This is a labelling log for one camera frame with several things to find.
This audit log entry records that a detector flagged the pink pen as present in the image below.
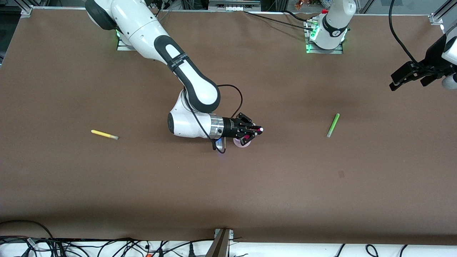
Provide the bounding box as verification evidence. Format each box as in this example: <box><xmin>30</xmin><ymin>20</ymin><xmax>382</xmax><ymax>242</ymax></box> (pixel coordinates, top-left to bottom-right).
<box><xmin>244</xmin><ymin>126</ymin><xmax>265</xmax><ymax>143</ymax></box>

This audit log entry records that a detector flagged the pink cup pen holder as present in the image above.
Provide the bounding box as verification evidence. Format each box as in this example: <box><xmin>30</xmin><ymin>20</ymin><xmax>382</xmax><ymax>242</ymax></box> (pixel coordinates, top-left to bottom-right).
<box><xmin>232</xmin><ymin>136</ymin><xmax>254</xmax><ymax>148</ymax></box>

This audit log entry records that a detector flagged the brown table cover mat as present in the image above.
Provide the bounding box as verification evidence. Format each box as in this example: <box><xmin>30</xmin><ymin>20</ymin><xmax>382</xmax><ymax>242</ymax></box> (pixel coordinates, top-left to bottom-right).
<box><xmin>0</xmin><ymin>9</ymin><xmax>457</xmax><ymax>247</ymax></box>

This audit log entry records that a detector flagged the green pen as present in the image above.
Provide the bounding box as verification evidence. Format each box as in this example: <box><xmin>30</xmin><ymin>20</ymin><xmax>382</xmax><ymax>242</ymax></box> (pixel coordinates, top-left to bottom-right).
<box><xmin>326</xmin><ymin>113</ymin><xmax>340</xmax><ymax>138</ymax></box>

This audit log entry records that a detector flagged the yellow pen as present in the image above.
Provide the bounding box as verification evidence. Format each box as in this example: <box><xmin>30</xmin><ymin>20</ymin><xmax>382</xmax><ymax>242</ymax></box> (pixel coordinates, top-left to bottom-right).
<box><xmin>91</xmin><ymin>129</ymin><xmax>119</xmax><ymax>140</ymax></box>

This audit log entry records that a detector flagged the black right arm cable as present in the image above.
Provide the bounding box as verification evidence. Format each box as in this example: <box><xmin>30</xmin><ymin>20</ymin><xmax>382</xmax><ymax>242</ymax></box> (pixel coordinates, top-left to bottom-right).
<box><xmin>186</xmin><ymin>84</ymin><xmax>244</xmax><ymax>151</ymax></box>

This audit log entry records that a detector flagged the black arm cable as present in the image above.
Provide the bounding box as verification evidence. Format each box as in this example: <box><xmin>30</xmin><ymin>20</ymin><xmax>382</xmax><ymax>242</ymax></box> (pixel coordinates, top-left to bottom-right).
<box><xmin>186</xmin><ymin>84</ymin><xmax>244</xmax><ymax>151</ymax></box>
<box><xmin>388</xmin><ymin>0</ymin><xmax>421</xmax><ymax>65</ymax></box>

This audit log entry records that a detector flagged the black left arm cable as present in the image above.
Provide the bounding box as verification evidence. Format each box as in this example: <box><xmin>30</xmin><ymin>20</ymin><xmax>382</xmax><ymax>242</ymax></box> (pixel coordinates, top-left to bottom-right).
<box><xmin>388</xmin><ymin>0</ymin><xmax>421</xmax><ymax>65</ymax></box>

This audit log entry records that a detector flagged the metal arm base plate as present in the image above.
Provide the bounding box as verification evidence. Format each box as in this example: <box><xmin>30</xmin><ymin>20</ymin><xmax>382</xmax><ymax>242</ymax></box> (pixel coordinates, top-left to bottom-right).
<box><xmin>305</xmin><ymin>20</ymin><xmax>344</xmax><ymax>55</ymax></box>
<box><xmin>117</xmin><ymin>31</ymin><xmax>138</xmax><ymax>51</ymax></box>

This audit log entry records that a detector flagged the long black cable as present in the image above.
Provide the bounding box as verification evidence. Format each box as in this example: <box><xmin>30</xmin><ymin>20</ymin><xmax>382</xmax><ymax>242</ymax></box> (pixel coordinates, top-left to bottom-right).
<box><xmin>243</xmin><ymin>10</ymin><xmax>312</xmax><ymax>32</ymax></box>

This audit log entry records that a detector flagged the metal table bracket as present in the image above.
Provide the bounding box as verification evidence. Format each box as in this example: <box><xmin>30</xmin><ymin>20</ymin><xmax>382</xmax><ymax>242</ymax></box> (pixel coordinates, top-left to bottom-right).
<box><xmin>205</xmin><ymin>228</ymin><xmax>235</xmax><ymax>257</ymax></box>

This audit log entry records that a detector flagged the black looped cable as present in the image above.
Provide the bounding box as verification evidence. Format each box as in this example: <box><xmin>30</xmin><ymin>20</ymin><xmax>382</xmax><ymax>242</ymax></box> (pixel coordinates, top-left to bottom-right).
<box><xmin>0</xmin><ymin>220</ymin><xmax>55</xmax><ymax>241</ymax></box>

